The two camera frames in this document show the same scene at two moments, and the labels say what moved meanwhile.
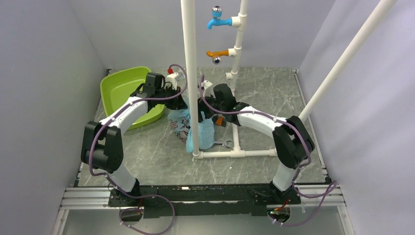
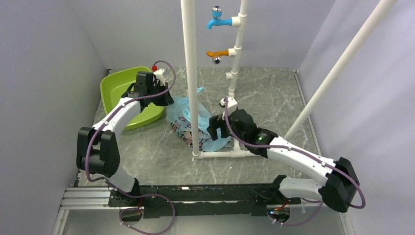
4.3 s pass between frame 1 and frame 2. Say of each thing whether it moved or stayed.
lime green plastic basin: stayed
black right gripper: moved
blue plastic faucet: stayed
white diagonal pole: stayed
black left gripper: moved
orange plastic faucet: stayed
